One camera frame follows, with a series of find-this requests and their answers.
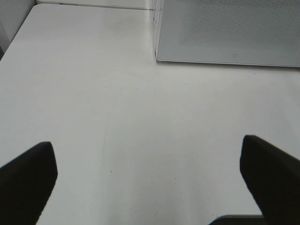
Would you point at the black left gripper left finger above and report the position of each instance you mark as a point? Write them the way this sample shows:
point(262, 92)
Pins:
point(26, 183)

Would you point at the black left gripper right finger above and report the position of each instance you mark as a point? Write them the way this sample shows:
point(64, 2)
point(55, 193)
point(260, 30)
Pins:
point(273, 178)

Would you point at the white microwave oven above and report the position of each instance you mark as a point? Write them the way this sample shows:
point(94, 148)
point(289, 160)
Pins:
point(245, 32)

